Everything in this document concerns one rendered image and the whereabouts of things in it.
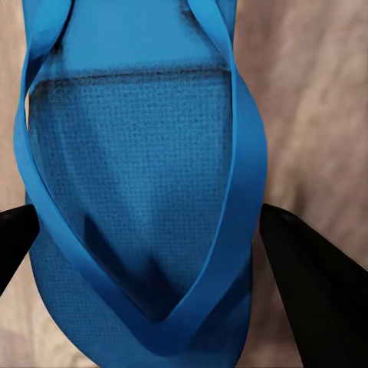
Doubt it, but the sandal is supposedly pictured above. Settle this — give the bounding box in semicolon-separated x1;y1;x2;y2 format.
14;0;268;368

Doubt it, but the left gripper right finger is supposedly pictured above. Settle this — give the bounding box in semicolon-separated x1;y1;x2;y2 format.
259;204;368;368

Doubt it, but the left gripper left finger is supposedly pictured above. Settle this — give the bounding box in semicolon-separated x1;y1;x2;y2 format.
0;204;40;297

